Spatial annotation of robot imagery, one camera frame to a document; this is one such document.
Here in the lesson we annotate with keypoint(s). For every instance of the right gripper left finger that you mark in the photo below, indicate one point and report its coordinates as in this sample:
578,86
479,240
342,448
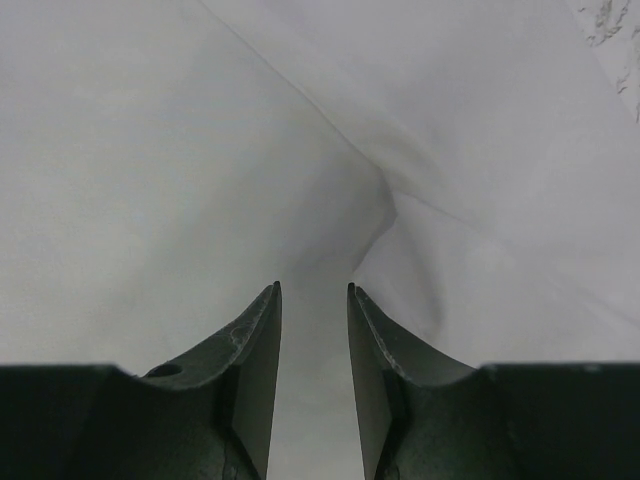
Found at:
205,414

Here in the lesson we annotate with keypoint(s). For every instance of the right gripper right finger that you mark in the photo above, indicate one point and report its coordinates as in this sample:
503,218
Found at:
424,415

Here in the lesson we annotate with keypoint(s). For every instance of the white t shirt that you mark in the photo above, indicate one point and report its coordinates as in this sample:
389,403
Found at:
473,165

